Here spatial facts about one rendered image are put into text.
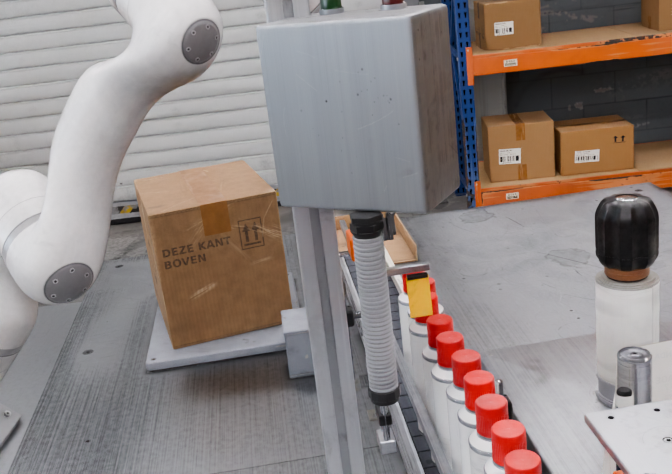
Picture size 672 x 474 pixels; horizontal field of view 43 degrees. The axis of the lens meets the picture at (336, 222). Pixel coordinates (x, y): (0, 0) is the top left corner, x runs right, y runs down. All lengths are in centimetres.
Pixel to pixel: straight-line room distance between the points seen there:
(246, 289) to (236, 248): 9
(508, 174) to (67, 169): 384
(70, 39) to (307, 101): 464
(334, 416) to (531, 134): 386
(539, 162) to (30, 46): 308
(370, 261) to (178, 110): 456
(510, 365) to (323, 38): 73
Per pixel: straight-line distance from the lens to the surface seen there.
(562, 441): 121
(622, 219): 117
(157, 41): 107
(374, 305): 86
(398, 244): 207
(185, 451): 137
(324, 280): 98
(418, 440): 122
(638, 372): 102
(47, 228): 120
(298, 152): 87
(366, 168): 83
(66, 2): 543
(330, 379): 102
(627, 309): 121
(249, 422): 141
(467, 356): 98
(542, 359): 141
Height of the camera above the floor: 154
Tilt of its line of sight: 18 degrees down
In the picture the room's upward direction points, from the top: 7 degrees counter-clockwise
